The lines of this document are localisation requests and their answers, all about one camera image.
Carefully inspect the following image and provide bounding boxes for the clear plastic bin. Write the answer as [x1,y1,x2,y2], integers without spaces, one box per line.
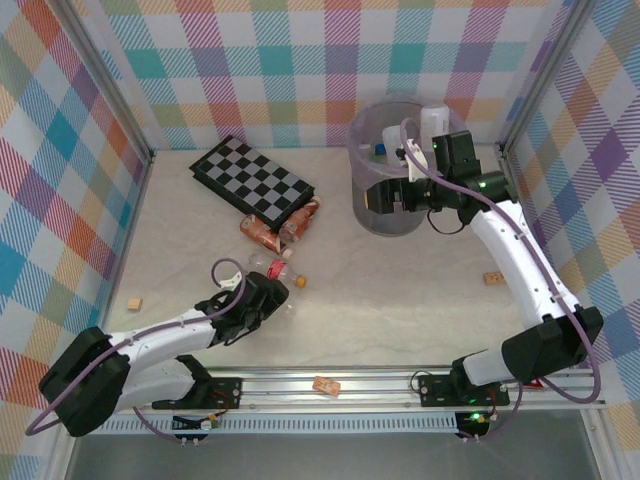
[347,97,469,237]

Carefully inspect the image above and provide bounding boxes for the pink label bottle orange cap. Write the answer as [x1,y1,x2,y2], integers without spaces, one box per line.
[248,249,309,291]

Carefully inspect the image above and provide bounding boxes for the orange label plastic bottle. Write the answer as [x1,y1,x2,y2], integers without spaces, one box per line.
[278,196,322,245]
[238,213,296,260]

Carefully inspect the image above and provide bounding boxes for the clear bottle white label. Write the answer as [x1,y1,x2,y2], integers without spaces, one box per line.
[418,101,452,149]

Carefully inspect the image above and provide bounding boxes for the small controller board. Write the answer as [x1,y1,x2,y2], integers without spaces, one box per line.
[455,409,494,441]
[172,413,224,435]

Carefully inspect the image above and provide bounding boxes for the black and grey chessboard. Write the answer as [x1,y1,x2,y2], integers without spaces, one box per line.
[188,134,316,234]

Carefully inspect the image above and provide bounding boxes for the grey metal panel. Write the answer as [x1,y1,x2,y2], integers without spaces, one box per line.
[64,433,601,480]

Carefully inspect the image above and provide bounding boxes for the thin black cable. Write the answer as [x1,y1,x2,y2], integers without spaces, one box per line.
[423,207,467,236]

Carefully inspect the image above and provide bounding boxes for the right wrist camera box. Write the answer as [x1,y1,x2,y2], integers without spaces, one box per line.
[394,137,429,185]

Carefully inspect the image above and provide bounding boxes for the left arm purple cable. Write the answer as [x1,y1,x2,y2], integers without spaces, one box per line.
[27,257,249,446]

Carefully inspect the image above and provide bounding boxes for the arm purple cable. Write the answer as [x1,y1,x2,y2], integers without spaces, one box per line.
[399,118,604,444]
[27,257,249,446]

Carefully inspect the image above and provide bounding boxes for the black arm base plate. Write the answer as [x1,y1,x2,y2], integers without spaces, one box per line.
[152,377,244,412]
[417,372,511,409]

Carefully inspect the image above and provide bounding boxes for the white slotted cable duct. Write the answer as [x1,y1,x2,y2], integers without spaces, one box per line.
[79,417,461,436]

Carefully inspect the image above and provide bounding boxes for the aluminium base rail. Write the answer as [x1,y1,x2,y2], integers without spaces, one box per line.
[54,367,609,416]

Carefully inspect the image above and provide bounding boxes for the aluminium frame post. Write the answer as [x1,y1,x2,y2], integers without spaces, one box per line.
[58,0,155,164]
[499,0,599,154]

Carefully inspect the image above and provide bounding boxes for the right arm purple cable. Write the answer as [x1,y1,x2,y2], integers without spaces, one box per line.
[399,118,604,444]

